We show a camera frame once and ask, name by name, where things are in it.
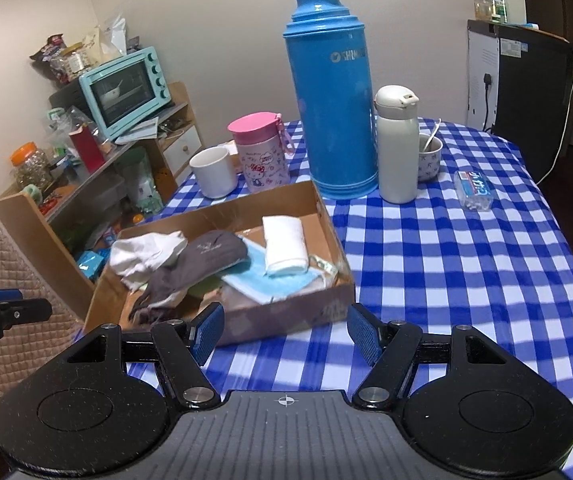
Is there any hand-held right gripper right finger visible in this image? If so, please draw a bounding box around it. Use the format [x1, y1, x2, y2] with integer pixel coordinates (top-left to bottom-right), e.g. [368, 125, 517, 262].
[347, 302, 507, 411]

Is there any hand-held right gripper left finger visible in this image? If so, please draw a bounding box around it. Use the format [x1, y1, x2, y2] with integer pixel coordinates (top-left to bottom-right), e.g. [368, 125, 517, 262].
[66, 302, 226, 411]

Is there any white thin cloth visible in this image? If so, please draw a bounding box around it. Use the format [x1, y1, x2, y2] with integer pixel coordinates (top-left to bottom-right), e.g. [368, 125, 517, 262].
[220, 286, 268, 312]

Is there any cardboard box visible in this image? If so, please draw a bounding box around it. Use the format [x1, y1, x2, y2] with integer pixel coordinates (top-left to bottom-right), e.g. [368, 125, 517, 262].
[84, 180, 356, 348]

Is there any blue face mask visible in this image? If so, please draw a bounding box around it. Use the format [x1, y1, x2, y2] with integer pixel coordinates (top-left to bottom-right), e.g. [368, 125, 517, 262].
[221, 237, 318, 306]

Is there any dark gray cloth mask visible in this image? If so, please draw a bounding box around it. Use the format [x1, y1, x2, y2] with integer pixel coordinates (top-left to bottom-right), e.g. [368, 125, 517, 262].
[139, 230, 248, 311]

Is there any white terry towel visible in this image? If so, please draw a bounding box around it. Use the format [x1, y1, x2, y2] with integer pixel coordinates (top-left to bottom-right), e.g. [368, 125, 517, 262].
[261, 215, 310, 276]

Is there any quilted beige chair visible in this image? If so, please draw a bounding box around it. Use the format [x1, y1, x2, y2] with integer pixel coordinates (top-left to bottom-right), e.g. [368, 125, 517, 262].
[0, 212, 87, 397]

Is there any wooden shelf unit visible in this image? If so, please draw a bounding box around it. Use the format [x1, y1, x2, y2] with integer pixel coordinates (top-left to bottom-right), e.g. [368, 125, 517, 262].
[0, 82, 202, 322]

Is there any blue packet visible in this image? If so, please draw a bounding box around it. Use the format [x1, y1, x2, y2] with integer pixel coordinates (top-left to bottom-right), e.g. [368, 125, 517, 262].
[75, 250, 110, 281]

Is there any blue white checkered tablecloth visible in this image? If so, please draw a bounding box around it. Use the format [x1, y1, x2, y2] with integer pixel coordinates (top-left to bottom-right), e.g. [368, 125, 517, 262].
[126, 119, 573, 480]

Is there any orange lid jar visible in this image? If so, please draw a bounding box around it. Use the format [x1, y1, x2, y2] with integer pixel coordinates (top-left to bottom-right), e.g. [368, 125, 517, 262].
[10, 142, 55, 192]

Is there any white mug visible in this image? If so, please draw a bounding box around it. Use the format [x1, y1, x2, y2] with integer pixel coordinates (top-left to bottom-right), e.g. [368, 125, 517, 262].
[189, 147, 240, 199]

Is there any green plastic bag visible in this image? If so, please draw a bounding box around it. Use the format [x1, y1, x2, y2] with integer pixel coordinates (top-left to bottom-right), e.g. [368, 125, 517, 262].
[116, 150, 165, 214]

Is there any red box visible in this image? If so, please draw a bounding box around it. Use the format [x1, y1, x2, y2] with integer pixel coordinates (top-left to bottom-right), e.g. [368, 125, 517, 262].
[69, 124, 106, 173]

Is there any clear cotton swab box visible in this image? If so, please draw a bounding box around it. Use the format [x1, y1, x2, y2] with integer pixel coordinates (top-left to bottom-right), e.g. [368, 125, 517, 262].
[454, 170, 495, 211]

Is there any small patterned cup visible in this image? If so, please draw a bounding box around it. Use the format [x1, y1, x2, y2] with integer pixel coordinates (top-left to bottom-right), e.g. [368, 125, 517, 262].
[418, 132, 445, 183]

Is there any white insulated bottle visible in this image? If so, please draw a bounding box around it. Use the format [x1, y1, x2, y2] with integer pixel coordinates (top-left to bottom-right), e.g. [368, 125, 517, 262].
[374, 85, 420, 205]

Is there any pink cartoon bottle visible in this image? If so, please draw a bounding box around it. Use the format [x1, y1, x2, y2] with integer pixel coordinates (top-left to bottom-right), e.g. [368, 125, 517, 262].
[227, 112, 295, 194]

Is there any white drawer cabinet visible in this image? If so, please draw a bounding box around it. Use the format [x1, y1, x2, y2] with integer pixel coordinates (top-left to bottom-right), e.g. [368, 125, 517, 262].
[159, 125, 202, 186]

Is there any metal spoon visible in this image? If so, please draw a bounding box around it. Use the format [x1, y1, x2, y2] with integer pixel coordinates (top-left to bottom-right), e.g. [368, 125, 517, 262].
[421, 119, 442, 152]

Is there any booklet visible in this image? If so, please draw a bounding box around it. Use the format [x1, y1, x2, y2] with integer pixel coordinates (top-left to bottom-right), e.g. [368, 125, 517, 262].
[115, 117, 160, 144]

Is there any blue thermos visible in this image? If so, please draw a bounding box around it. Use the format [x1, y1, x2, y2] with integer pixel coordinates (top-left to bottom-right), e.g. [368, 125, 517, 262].
[282, 0, 371, 200]

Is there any teal toaster oven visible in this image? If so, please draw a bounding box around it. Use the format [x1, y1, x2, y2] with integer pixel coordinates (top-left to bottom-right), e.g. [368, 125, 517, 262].
[79, 47, 174, 139]

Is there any dark snack bag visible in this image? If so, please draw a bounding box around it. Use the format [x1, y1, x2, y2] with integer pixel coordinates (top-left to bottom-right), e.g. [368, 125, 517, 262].
[30, 35, 68, 84]

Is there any black power plug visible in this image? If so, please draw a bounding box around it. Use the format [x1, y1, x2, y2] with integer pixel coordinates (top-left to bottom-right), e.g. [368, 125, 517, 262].
[483, 73, 496, 132]

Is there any black mini fridge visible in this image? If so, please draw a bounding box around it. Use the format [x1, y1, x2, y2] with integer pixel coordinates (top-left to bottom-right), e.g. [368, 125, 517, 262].
[467, 19, 573, 186]

